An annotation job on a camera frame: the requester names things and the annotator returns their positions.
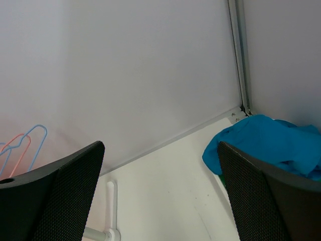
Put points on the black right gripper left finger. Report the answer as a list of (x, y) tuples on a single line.
[(52, 202)]

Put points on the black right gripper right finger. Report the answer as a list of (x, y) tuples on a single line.
[(267, 202)]

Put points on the blue t shirt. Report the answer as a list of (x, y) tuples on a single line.
[(295, 149)]

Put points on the pink wire hanger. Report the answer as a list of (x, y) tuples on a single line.
[(12, 154)]

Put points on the green t shirt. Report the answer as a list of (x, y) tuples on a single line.
[(222, 179)]

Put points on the white clothes rack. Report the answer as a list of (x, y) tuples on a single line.
[(102, 219)]

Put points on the aluminium corner frame post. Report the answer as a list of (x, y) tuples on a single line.
[(237, 20)]

